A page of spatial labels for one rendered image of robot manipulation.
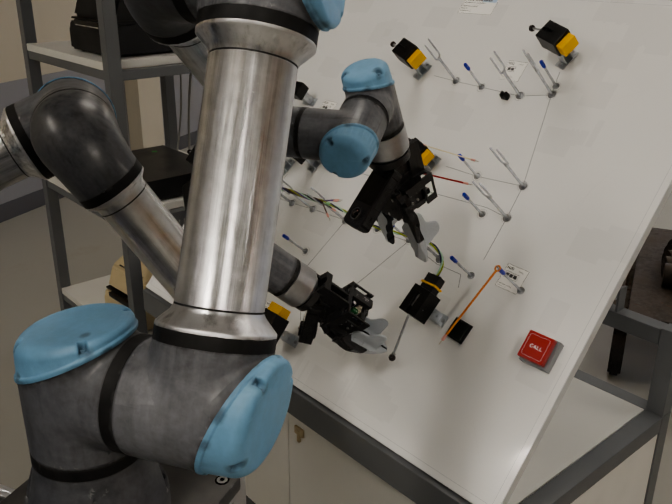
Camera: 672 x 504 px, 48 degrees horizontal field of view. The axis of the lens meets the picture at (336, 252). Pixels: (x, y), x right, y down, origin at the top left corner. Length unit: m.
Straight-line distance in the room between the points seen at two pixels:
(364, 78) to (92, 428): 0.63
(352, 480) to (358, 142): 0.82
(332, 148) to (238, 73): 0.37
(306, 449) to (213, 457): 1.05
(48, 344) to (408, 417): 0.84
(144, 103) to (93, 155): 5.40
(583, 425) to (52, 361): 1.22
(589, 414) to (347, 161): 0.92
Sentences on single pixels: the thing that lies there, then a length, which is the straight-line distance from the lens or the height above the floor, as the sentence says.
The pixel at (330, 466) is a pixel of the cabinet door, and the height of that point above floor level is 0.69.
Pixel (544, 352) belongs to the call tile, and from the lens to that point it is 1.31.
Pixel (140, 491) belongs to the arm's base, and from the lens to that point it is 0.82.
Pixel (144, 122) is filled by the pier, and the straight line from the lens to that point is 6.42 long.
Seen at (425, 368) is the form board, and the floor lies 0.99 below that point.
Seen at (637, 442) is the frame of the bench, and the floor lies 0.78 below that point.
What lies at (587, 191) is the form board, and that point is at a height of 1.32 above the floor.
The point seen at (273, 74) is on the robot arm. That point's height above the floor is 1.62.
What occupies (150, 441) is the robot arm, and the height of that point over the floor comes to 1.32.
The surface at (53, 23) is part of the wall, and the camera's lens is 5.82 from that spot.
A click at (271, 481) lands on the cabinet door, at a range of 1.92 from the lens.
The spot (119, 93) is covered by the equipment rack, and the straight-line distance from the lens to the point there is 1.99.
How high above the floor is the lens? 1.73
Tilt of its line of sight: 22 degrees down
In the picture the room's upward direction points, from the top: straight up
